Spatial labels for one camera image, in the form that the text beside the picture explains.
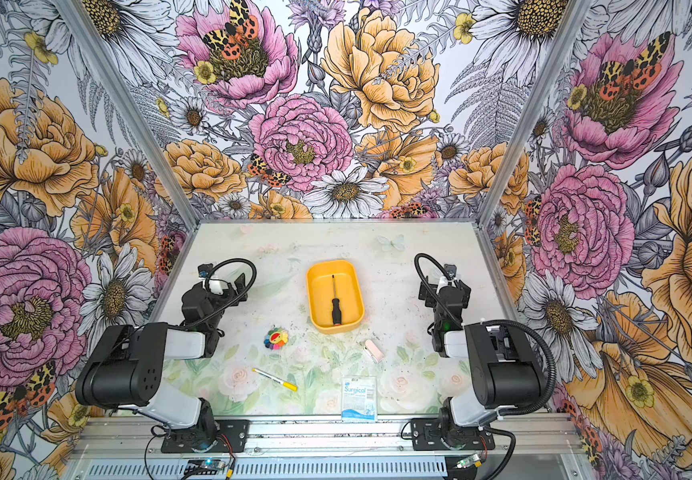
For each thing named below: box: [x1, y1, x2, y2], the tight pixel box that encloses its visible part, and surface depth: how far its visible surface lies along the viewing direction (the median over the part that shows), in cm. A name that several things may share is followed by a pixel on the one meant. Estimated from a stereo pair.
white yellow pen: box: [251, 368, 299, 392], surface depth 85 cm
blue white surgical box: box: [341, 376, 377, 422], surface depth 81 cm
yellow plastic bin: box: [306, 260, 365, 334], surface depth 102 cm
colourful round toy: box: [263, 327, 289, 350], surface depth 91 cm
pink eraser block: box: [364, 339, 384, 363], surface depth 87 cm
